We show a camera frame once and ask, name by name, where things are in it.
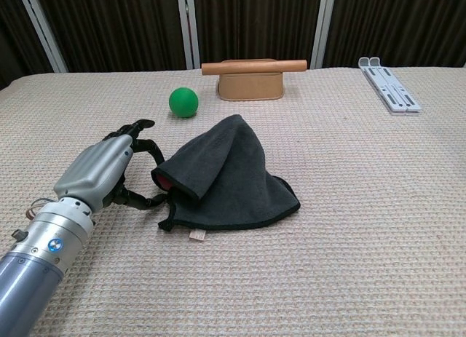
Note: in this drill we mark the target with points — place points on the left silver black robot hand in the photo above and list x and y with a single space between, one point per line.
94 169

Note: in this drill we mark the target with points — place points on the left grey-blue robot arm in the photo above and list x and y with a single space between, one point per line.
32 264

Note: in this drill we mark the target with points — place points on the green ball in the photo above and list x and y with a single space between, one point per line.
183 102

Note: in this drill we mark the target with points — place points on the dark pleated curtain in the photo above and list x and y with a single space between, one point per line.
109 24

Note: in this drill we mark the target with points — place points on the tan square box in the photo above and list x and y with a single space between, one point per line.
251 87

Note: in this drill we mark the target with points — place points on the wooden rolling pin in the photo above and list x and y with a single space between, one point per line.
255 67

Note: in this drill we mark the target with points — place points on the beige woven tablecloth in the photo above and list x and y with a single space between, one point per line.
327 224

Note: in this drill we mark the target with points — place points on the white folding stand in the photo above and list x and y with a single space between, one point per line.
389 86

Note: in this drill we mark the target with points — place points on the white partition post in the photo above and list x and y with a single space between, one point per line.
188 31
323 31
40 27

